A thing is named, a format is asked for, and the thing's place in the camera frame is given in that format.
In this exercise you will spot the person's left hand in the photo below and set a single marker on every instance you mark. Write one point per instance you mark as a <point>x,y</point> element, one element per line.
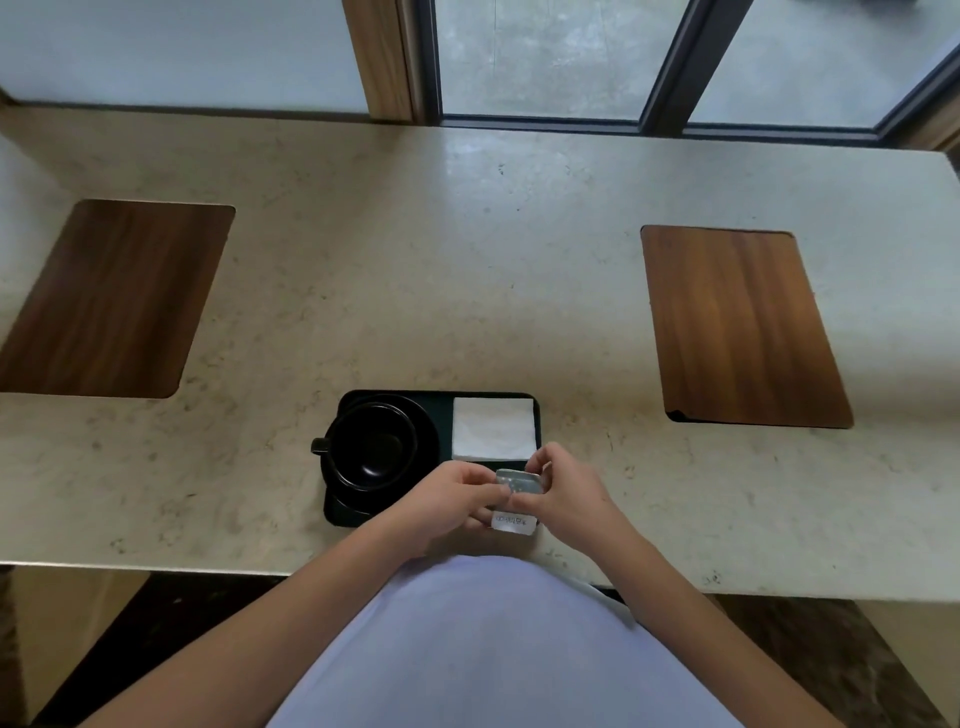
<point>439,502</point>

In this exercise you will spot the person's right hand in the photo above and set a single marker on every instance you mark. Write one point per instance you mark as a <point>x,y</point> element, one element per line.
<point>574,499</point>

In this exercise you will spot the person's right thumb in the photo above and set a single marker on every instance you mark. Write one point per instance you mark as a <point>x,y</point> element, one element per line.
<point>529,501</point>

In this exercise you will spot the person's left thumb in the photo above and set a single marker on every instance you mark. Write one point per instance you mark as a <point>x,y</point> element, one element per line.
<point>491,493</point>

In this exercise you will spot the small clear plastic packet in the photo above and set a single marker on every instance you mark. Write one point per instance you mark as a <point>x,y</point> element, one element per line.
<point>517,499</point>

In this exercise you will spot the person's left forearm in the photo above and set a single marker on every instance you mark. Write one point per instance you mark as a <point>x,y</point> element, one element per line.
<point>247,634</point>

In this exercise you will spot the person's right forearm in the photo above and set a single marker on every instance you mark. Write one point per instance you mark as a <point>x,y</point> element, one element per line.
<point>705,637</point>

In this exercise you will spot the white folded napkin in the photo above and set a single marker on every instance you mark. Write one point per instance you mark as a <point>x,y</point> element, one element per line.
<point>493,427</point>

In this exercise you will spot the black rectangular tray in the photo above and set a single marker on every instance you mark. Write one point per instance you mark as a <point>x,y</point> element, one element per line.
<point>435,450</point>

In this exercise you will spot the black saucer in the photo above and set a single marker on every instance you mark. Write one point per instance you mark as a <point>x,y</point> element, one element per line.
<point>382,457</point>

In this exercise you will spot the black cup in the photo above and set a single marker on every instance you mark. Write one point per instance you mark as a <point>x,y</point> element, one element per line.
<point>371,446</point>

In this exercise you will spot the person's white shirt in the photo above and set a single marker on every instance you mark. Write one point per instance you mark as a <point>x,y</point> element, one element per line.
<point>491,645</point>

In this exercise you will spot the brown wooden placemat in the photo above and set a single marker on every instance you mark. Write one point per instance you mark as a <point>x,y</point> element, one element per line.
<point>112,300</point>
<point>742,326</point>

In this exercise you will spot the dark metal window frame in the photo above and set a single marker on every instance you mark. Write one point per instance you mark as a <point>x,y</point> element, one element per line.
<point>675,75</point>

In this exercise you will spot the wooden window post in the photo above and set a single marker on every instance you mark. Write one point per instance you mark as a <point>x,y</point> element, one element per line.
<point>382,56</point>

